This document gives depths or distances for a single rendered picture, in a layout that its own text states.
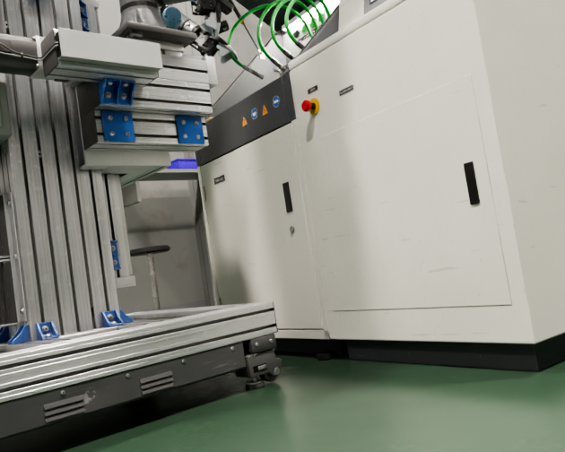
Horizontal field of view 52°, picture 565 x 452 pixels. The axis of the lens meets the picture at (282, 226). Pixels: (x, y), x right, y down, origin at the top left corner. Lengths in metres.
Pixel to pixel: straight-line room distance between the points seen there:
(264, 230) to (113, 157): 0.63
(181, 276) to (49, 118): 3.74
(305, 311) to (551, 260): 0.82
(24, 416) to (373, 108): 1.14
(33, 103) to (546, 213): 1.38
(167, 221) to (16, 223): 3.74
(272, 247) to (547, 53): 1.05
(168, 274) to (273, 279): 3.29
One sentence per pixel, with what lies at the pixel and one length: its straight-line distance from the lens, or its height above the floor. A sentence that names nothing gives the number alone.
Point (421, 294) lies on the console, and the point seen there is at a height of 0.20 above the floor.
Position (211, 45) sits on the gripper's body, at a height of 1.26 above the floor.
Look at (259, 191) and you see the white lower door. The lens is 2.07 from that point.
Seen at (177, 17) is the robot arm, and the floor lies 1.33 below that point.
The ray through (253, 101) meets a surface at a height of 0.92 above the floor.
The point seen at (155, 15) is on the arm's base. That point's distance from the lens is 1.80.
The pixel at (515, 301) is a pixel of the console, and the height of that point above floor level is 0.17.
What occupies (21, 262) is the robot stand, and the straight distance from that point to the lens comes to 1.65.
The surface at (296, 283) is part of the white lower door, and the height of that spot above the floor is 0.26.
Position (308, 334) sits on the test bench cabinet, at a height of 0.08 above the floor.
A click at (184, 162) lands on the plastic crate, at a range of 5.04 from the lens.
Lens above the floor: 0.33
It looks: 4 degrees up
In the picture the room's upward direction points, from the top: 9 degrees counter-clockwise
